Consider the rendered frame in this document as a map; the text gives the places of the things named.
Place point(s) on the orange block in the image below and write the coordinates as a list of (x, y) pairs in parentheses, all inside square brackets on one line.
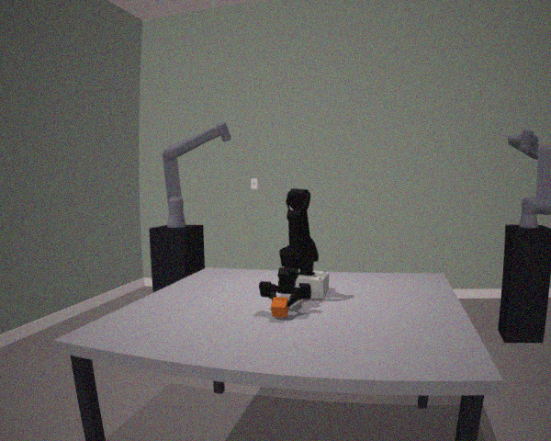
[(279, 307)]

